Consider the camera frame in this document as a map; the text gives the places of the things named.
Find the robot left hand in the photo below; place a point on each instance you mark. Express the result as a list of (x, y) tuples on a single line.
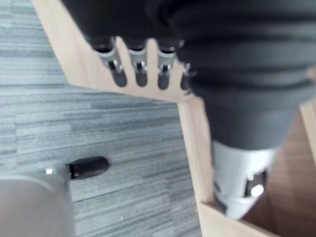
[(234, 61)]

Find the wooden office cabinet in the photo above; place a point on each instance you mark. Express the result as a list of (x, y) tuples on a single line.
[(197, 153)]

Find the wooden left cabinet door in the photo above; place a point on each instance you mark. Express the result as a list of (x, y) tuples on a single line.
[(74, 54)]

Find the dark robot foot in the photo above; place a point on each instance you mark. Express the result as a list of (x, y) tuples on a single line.
[(89, 168)]

